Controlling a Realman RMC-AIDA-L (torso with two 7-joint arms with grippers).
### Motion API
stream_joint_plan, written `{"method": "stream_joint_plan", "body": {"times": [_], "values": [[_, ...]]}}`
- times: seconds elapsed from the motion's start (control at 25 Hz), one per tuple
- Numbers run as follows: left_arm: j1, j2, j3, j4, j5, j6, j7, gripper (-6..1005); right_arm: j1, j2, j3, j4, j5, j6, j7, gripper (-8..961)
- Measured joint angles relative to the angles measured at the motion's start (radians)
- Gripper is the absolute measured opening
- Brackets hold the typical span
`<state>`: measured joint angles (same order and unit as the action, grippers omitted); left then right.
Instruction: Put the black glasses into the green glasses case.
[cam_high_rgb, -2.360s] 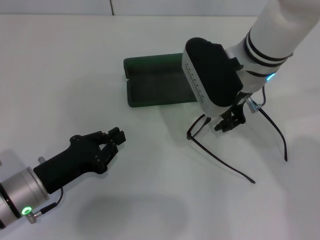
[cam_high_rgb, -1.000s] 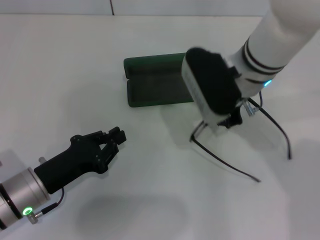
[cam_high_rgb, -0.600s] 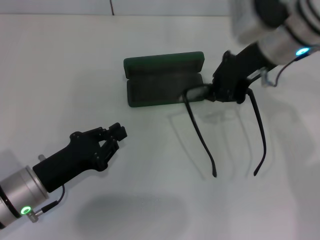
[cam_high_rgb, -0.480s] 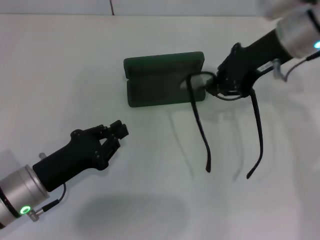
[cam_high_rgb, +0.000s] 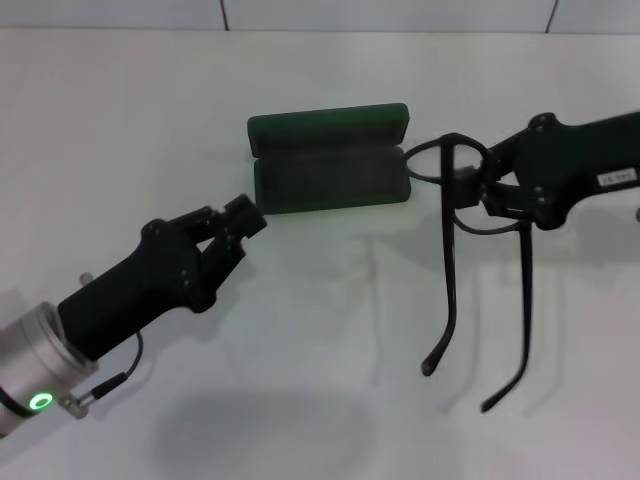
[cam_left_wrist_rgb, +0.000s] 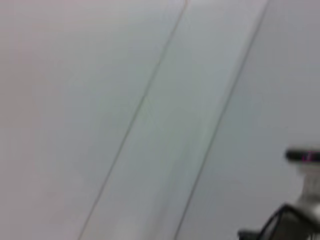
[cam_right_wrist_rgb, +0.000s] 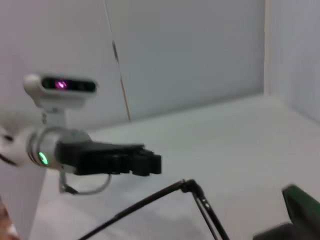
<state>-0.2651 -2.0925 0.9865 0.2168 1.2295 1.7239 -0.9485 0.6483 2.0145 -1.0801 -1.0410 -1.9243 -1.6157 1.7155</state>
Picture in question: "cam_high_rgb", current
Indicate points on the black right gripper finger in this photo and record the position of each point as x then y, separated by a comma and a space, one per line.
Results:
500, 155
505, 202

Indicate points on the green glasses case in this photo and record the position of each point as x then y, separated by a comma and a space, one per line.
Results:
325, 170

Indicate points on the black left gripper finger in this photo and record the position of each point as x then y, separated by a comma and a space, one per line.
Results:
240, 210
252, 227

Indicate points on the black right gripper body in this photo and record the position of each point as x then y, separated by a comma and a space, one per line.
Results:
565, 165

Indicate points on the black glasses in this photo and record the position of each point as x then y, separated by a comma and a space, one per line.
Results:
448, 250

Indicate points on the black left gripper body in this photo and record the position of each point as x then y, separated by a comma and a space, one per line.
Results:
130, 295

